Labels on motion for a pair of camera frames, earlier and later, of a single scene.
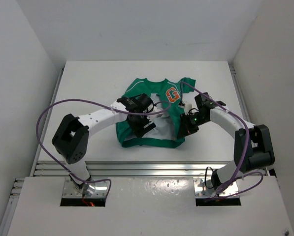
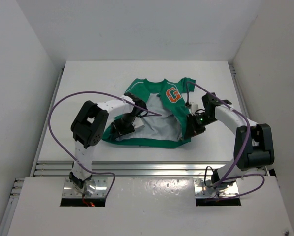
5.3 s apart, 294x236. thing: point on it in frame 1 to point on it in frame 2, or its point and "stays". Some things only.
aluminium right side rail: x=240 y=95 stays
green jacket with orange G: x=167 y=98 stays
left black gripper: x=139 y=130 to x=119 y=131
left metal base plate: x=70 y=191 stays
